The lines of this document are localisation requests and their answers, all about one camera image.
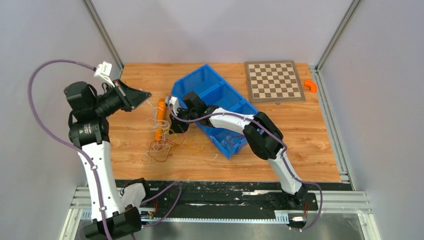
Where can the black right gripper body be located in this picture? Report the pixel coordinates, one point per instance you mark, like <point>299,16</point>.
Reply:
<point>182,125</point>

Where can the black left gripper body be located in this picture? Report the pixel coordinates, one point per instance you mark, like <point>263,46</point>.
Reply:
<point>116,99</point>

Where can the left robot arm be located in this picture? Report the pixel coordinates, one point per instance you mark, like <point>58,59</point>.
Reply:
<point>113,215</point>

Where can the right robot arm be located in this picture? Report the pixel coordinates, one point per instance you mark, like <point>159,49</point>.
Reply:
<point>262,135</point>

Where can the orange cylindrical toy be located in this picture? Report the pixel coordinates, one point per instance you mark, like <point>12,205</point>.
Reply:
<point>160,119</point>

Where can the blue plastic compartment bin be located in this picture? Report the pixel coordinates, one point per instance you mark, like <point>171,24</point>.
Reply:
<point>215,90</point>

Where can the wooden chessboard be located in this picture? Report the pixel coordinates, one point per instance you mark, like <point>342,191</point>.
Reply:
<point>273,81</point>

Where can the orange curved piece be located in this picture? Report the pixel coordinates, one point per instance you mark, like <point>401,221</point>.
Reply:
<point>311,85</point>

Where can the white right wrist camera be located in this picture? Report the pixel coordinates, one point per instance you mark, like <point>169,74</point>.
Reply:
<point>172,104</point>

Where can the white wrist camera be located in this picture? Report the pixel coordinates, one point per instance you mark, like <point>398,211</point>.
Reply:
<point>103,72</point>
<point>172,104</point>

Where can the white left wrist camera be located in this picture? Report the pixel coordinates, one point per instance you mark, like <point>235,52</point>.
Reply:
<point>103,72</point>

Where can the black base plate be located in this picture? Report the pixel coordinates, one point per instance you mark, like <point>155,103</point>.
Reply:
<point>227,200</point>

